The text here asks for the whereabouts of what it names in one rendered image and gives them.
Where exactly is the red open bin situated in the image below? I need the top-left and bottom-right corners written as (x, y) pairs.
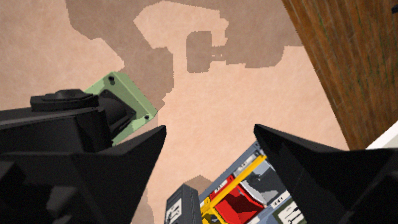
top-left (210, 174), bottom-right (265, 224)

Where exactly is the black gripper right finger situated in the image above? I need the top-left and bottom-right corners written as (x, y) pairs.
top-left (253, 124), bottom-right (398, 224)

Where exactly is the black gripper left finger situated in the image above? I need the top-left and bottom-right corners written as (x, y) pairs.
top-left (0, 125), bottom-right (167, 224)

